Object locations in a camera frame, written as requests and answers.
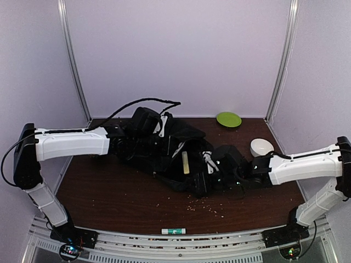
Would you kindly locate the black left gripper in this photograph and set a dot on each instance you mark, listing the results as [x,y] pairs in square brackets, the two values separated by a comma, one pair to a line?
[165,149]

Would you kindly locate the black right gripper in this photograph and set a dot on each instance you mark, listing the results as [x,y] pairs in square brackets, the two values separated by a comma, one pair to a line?
[207,184]

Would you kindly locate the black student backpack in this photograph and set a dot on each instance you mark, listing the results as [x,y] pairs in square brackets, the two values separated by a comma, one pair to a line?
[183,137]

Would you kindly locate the yellow highlighter marker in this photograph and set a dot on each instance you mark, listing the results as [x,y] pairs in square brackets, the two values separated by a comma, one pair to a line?
[186,168]

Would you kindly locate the green white glue stick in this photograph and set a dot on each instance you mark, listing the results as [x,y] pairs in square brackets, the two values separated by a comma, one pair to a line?
[173,231]

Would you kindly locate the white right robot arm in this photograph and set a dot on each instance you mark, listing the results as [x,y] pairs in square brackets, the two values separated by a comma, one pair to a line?
[333,162]

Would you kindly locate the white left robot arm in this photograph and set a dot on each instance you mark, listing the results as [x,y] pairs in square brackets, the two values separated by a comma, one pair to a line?
[38,145]

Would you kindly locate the white bowl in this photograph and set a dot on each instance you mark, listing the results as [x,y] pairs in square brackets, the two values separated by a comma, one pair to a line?
[260,147]

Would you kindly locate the green plate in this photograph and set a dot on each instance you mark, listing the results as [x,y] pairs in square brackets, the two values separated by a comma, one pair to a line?
[228,119]

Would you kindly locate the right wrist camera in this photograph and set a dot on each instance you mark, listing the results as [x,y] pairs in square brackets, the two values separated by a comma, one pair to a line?
[211,166]

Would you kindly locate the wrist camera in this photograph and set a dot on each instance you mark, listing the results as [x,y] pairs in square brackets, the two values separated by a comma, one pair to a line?
[163,129]
[211,166]

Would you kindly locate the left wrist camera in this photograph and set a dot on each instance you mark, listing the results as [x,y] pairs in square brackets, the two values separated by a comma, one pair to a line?
[163,129]

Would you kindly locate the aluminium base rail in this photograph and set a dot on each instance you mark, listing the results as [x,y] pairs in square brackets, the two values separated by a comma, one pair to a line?
[244,246]

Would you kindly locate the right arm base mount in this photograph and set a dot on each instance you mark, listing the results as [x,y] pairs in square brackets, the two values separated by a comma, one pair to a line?
[284,235]

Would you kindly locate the right aluminium frame post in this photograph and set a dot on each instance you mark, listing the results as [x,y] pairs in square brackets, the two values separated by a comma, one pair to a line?
[285,56]

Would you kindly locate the aluminium frame post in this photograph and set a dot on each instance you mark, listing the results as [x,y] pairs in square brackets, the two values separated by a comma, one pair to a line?
[72,60]
[285,56]

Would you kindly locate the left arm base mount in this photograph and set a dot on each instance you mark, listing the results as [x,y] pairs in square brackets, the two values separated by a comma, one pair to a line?
[76,236]

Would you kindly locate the left aluminium frame post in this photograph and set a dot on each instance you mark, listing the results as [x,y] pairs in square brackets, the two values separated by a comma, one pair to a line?
[72,60]

